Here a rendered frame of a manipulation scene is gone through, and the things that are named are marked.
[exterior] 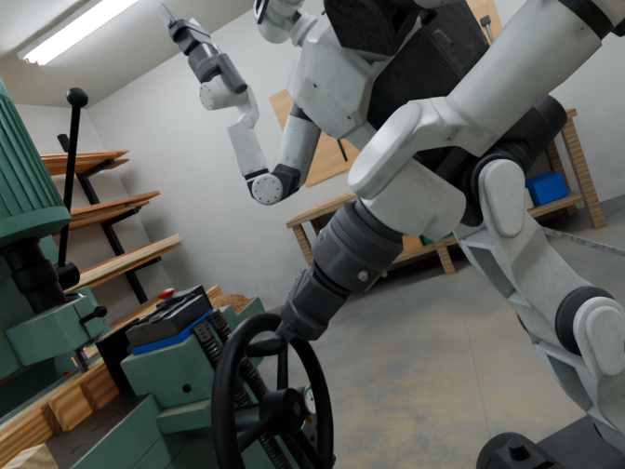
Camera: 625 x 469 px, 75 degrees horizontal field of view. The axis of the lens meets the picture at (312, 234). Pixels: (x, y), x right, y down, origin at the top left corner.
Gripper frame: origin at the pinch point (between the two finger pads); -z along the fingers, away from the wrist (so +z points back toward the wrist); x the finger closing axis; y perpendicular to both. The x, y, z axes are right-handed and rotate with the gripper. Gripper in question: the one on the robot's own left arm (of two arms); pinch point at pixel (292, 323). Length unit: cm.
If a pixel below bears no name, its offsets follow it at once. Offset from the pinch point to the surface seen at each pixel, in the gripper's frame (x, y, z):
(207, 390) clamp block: -2.1, 3.7, -16.3
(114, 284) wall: 255, 105, -258
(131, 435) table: -7.9, 8.9, -24.9
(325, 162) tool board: 328, 9, -62
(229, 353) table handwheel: -4.7, 4.8, -5.9
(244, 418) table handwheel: -1.8, -3.1, -17.4
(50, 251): 26, 47, -39
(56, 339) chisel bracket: 1.5, 27.7, -29.3
